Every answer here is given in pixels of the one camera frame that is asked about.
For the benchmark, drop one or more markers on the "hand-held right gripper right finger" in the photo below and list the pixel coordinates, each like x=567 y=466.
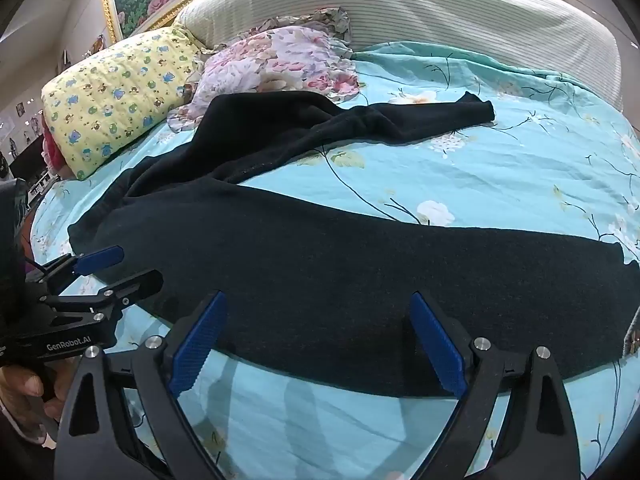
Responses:
x=440 y=345

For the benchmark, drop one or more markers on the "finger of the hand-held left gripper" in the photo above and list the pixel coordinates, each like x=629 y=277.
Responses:
x=102 y=258
x=140 y=282

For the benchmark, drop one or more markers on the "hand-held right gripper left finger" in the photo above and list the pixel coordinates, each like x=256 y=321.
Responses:
x=197 y=345

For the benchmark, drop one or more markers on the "black monitor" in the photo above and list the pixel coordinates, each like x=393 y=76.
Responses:
x=27 y=157

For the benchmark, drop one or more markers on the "pink floral ruffled pillow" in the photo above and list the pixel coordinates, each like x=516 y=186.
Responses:
x=280 y=60

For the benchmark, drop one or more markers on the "yellow cartoon print pillow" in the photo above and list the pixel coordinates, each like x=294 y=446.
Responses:
x=115 y=95

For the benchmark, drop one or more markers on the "teal floral bedsheet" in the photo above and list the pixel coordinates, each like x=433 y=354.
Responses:
x=500 y=170

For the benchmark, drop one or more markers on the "striped beige headboard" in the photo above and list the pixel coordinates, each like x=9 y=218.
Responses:
x=425 y=5

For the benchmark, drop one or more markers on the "black pants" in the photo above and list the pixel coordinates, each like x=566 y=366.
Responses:
x=300 y=260

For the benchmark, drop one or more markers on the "red cloth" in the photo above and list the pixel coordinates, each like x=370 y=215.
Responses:
x=52 y=147

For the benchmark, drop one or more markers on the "person's left hand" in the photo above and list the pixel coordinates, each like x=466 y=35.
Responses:
x=22 y=385

